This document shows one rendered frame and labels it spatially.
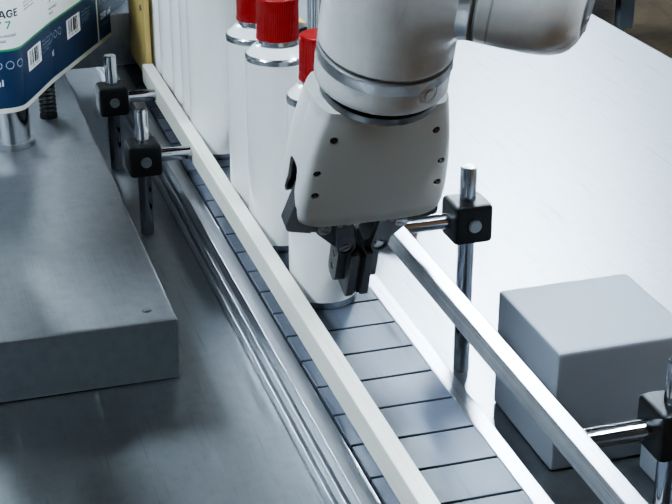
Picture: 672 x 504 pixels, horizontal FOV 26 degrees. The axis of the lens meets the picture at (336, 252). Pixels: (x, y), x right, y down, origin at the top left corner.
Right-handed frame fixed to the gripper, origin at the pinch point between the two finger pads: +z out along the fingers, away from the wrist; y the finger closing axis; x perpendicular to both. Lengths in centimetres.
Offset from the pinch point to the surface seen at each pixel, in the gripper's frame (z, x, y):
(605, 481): -12.5, 29.7, -2.9
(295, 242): 3.9, -6.4, 2.1
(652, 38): 204, -284, -215
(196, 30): 8.2, -39.5, 2.2
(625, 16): 198, -289, -205
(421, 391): 3.6, 9.5, -2.4
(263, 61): -2.9, -19.5, 1.7
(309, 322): 2.1, 3.2, 3.8
